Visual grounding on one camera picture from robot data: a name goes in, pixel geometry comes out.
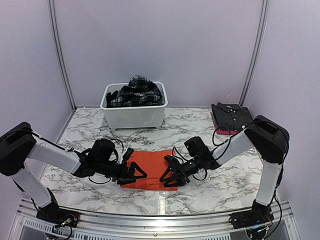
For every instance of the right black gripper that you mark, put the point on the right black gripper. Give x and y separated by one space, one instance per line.
183 177

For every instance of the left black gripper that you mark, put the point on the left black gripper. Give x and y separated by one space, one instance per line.
122 177

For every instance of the orange t-shirt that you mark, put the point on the orange t-shirt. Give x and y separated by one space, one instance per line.
154 164

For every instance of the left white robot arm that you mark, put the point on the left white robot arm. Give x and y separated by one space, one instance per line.
22 143

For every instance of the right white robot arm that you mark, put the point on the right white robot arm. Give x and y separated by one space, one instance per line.
269 139

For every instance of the white plastic laundry bin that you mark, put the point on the white plastic laundry bin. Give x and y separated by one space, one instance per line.
134 117

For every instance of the folded pink garment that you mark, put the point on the folded pink garment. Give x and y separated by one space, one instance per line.
222 130

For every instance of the black white plaid shirt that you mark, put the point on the black white plaid shirt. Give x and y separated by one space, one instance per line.
139 92

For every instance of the folded dark striped shirt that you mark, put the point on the folded dark striped shirt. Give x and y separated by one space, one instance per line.
231 116

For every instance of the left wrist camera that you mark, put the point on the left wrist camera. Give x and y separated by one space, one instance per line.
102 149

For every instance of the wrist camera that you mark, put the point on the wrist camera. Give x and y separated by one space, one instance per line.
102 149
197 149

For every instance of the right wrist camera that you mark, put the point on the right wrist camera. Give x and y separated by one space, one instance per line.
197 149

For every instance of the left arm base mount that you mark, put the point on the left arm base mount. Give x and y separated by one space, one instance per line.
61 217

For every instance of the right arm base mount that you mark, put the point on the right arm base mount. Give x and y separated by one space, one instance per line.
257 215

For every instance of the aluminium front frame rail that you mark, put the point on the aluminium front frame rail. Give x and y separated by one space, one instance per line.
110 226

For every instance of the left aluminium wall post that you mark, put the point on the left aluminium wall post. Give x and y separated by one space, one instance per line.
60 55

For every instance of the aluminium wall post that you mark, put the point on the aluminium wall post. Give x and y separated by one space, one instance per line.
256 51
60 55

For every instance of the right aluminium wall post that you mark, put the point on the right aluminium wall post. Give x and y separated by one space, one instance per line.
256 51

